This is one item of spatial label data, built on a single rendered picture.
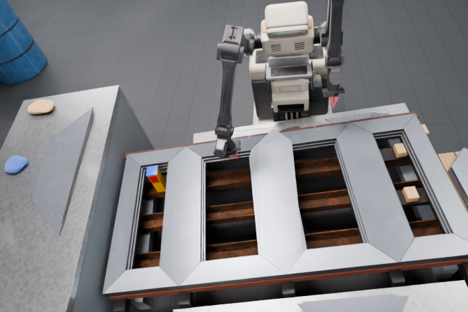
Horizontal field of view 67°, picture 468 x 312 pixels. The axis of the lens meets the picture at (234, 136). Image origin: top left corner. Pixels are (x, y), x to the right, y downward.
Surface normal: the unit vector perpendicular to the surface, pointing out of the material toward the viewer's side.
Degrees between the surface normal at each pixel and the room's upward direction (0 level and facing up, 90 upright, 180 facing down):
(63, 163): 0
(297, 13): 42
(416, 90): 0
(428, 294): 0
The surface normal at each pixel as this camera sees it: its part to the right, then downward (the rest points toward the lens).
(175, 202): -0.16, -0.63
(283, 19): -0.17, 0.06
